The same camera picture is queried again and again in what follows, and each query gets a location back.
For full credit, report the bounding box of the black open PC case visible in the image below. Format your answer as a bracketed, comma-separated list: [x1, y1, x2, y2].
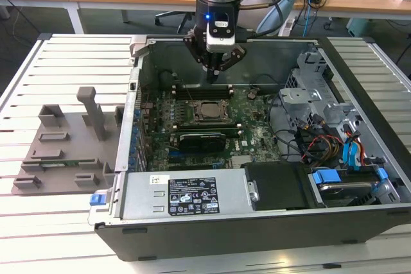
[88, 35, 411, 264]

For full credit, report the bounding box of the grey power supply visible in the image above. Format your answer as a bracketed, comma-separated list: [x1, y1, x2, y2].
[120, 171, 250, 221]

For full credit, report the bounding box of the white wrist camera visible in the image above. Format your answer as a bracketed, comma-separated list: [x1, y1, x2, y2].
[205, 12, 238, 54]

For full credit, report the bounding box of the hard disk in blue carrier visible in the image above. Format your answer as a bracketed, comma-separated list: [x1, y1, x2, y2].
[308, 167, 391, 208]

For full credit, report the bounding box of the silver finned heat sink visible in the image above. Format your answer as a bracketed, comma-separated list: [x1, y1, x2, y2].
[230, 154, 254, 168]

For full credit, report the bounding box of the metal socket cover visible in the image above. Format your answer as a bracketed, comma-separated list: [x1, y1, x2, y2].
[191, 99, 231, 123]

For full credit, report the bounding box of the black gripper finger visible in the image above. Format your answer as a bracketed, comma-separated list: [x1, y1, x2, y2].
[214, 46, 247, 83]
[183, 31, 215, 83]

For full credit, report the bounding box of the thin metal locking lever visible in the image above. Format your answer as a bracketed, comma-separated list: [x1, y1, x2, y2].
[182, 81, 197, 105]

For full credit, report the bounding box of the blue flat data wire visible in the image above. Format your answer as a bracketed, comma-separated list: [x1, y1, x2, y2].
[341, 128, 363, 173]

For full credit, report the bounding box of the teal cabinet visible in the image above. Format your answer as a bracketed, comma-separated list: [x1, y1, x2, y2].
[345, 17, 380, 39]

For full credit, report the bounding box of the silver CPU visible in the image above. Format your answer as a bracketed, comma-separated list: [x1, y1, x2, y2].
[200, 103, 223, 118]

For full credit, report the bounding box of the green motherboard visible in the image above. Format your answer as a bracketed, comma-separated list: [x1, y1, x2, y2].
[137, 86, 283, 172]

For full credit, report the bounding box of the black graphics card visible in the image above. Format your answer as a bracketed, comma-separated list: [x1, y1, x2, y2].
[177, 130, 228, 162]

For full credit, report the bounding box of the grey parts rack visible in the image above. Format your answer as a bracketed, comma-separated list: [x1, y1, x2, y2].
[11, 86, 126, 196]

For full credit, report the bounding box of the black plastic shroud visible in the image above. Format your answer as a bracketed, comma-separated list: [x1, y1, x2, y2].
[242, 163, 314, 211]

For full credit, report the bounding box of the green RAM stick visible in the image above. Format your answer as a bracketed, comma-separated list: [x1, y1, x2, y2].
[40, 162, 83, 169]

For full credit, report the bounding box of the yellow power wire bundle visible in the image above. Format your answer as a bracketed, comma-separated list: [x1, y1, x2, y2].
[300, 134, 343, 163]

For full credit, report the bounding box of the blue plastic case latch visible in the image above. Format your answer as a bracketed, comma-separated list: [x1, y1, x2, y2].
[89, 192, 107, 207]

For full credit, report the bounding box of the black office chair base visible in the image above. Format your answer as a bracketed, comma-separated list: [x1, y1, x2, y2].
[155, 10, 197, 35]

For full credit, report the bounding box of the silver metal disk bay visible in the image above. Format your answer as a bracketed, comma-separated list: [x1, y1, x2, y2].
[277, 46, 360, 133]

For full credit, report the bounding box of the white power strip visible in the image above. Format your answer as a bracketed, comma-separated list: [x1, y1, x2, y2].
[277, 16, 297, 37]

